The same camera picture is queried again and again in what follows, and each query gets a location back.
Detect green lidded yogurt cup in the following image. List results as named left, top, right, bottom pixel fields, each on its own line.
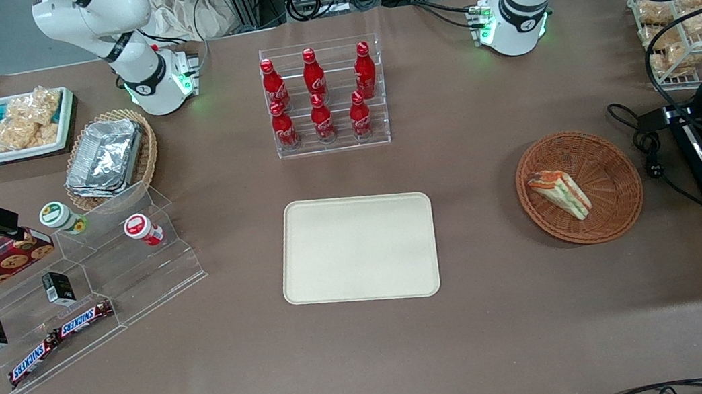
left=37, top=197, right=91, bottom=240

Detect beige rectangular tray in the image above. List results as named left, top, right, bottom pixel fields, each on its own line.
left=270, top=183, right=444, bottom=317

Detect clear acrylic bottle rack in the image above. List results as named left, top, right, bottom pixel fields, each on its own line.
left=256, top=32, right=394, bottom=161

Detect light wicker basket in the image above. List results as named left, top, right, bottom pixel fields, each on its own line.
left=55, top=104, right=167, bottom=216

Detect crumpled beige cloth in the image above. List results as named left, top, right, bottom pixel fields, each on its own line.
left=145, top=0, right=249, bottom=48

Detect coiled black cable bundle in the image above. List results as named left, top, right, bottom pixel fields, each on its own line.
left=284, top=0, right=343, bottom=24

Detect brown round wicker basket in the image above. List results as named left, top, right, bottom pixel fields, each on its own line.
left=510, top=122, right=650, bottom=254

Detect clear bag of rice crackers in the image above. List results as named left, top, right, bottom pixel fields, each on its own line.
left=10, top=83, right=70, bottom=148
left=0, top=108, right=45, bottom=154

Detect stacked aluminium foil containers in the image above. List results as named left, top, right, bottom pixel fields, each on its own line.
left=58, top=115, right=151, bottom=203

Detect clear acrylic stepped riser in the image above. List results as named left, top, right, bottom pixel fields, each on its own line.
left=47, top=173, right=215, bottom=338
left=0, top=231, right=137, bottom=394

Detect black power adapter block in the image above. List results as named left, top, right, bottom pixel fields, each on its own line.
left=629, top=105, right=683, bottom=135

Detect triangular sandwich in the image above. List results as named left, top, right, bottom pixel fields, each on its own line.
left=525, top=164, right=595, bottom=229

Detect red lidded yogurt cup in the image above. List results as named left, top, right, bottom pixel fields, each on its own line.
left=122, top=210, right=167, bottom=250

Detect Snickers chocolate bar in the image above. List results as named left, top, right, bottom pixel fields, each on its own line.
left=51, top=297, right=119, bottom=340
left=3, top=332, right=66, bottom=390

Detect black power cable with plug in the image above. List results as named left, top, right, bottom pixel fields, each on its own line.
left=606, top=91, right=702, bottom=220

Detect red Coca-Cola bottle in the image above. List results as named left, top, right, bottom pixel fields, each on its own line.
left=307, top=91, right=339, bottom=145
left=349, top=39, right=380, bottom=101
left=346, top=89, right=376, bottom=141
left=299, top=46, right=331, bottom=106
left=258, top=55, right=294, bottom=115
left=268, top=98, right=303, bottom=153

